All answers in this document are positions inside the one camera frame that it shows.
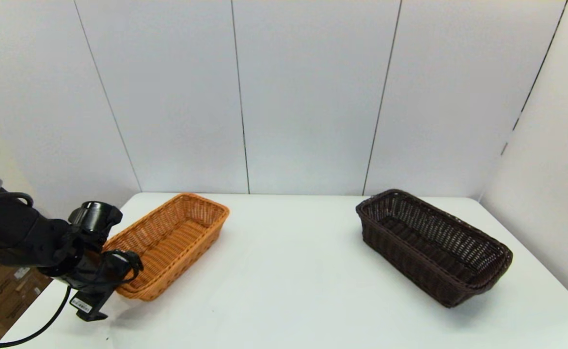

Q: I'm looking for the orange wicker basket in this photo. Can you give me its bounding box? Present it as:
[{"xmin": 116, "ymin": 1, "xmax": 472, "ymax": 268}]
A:
[{"xmin": 101, "ymin": 192, "xmax": 230, "ymax": 302}]

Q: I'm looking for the dark brown wicker basket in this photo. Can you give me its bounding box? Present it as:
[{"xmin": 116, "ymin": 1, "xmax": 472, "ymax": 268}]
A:
[{"xmin": 355, "ymin": 189, "xmax": 514, "ymax": 309}]

